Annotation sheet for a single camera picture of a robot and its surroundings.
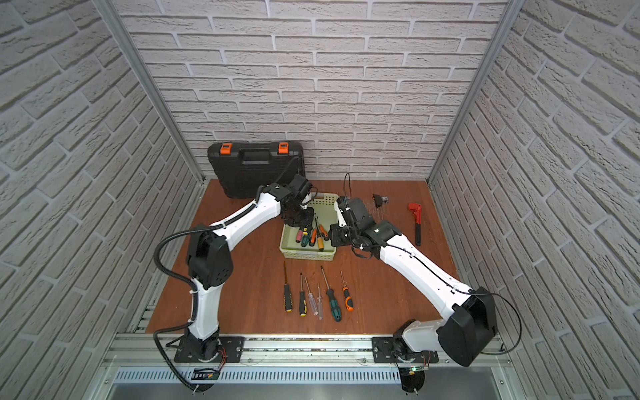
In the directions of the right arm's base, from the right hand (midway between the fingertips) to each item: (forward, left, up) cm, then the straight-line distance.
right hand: (336, 233), depth 79 cm
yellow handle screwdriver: (+7, +5, -18) cm, 20 cm away
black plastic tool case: (+31, +35, +3) cm, 47 cm away
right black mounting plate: (-31, -13, -19) cm, 39 cm away
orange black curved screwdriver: (-16, -3, -17) cm, 24 cm away
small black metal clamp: (+27, -22, -17) cm, 39 cm away
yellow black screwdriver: (+14, +12, -20) cm, 27 cm away
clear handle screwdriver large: (-16, +9, -17) cm, 25 cm away
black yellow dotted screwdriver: (-12, +18, -18) cm, 28 cm away
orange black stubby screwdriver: (+10, +8, -17) cm, 21 cm away
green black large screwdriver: (-19, +1, -16) cm, 25 cm away
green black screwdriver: (+7, +11, -15) cm, 20 cm away
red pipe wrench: (+21, -38, -18) cm, 47 cm away
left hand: (+10, +7, -6) cm, 13 cm away
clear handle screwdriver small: (-17, +7, -18) cm, 25 cm away
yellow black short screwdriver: (-17, +12, -17) cm, 27 cm away
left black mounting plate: (-28, +34, -18) cm, 48 cm away
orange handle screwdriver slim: (+12, +4, -17) cm, 22 cm away
